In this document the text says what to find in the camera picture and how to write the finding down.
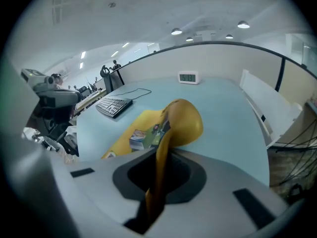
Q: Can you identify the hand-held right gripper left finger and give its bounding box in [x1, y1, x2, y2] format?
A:
[66, 147, 159, 238]

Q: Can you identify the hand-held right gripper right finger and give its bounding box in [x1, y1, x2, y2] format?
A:
[153, 148, 289, 238]

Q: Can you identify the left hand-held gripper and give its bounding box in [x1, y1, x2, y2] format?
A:
[21, 68, 82, 157]

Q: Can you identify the yellow mat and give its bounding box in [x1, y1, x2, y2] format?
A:
[101, 98, 204, 223]

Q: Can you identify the light wooden desk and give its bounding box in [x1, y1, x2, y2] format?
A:
[74, 89, 107, 111]

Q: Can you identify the black computer keyboard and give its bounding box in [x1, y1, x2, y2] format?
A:
[95, 97, 134, 119]

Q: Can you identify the light blue white-legged table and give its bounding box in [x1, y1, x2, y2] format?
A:
[76, 77, 270, 187]

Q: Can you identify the white digital clock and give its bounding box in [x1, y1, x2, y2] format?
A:
[178, 70, 199, 85]

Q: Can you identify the black keyboard cable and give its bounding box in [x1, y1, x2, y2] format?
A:
[110, 87, 152, 101]

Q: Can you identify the beige partition with black rail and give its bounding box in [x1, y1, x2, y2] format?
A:
[116, 41, 317, 109]

